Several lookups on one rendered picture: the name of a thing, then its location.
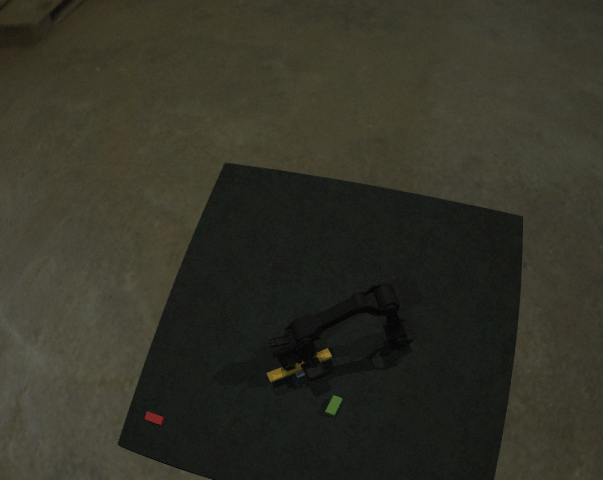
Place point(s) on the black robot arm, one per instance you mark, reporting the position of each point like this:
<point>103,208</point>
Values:
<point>302,332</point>

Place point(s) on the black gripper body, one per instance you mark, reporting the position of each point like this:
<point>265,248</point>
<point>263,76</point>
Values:
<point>314,369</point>

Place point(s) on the yellow bar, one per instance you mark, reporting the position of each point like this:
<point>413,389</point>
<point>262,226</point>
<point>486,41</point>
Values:
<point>279,373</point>

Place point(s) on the small red block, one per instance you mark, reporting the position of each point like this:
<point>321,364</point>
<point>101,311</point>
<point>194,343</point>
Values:
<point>156,419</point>

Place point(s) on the small green cube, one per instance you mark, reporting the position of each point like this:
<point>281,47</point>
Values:
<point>334,406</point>

